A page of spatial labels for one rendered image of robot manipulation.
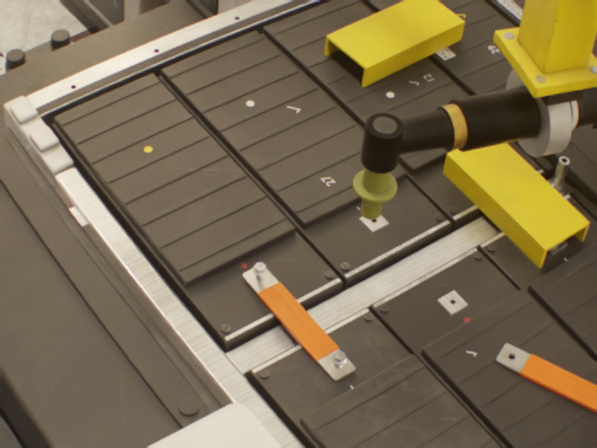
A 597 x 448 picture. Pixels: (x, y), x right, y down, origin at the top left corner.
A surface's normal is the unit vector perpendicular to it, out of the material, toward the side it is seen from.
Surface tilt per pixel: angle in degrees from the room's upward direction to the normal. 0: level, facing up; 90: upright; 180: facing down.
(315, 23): 0
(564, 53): 90
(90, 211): 0
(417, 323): 0
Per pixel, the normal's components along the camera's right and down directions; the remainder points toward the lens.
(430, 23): 0.08, -0.66
